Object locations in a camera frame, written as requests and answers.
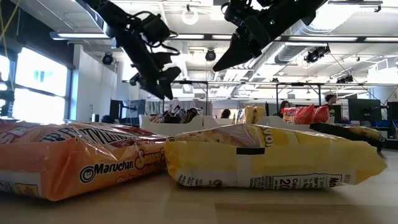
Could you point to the large bright window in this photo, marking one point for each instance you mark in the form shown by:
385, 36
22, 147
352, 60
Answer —
37, 102

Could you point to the yellow Maruchan noodle pack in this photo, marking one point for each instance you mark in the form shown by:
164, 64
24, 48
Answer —
260, 115
247, 115
280, 161

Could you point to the silver ribbed ventilation duct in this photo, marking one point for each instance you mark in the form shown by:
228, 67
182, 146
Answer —
289, 53

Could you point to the black computer monitor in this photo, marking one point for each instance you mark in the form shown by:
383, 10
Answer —
115, 108
364, 109
392, 111

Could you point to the person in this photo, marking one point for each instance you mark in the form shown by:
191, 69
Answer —
284, 105
330, 100
225, 113

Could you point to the long ceiling light bar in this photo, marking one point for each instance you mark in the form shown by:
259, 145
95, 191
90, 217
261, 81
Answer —
311, 39

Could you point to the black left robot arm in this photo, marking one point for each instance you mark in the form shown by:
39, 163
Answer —
105, 12

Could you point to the orange-red noodle pack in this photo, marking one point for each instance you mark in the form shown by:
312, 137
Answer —
321, 114
77, 165
298, 115

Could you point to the black round ceiling camera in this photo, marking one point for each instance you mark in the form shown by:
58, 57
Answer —
210, 55

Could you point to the black metal station frame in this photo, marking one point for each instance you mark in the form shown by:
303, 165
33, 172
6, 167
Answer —
206, 99
298, 84

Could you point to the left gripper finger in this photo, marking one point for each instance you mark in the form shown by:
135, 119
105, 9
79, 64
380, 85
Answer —
166, 90
157, 90

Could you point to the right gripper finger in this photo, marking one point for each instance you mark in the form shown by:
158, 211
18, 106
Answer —
245, 59
237, 49

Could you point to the black ceiling spotlight cluster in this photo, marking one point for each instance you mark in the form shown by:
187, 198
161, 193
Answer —
317, 53

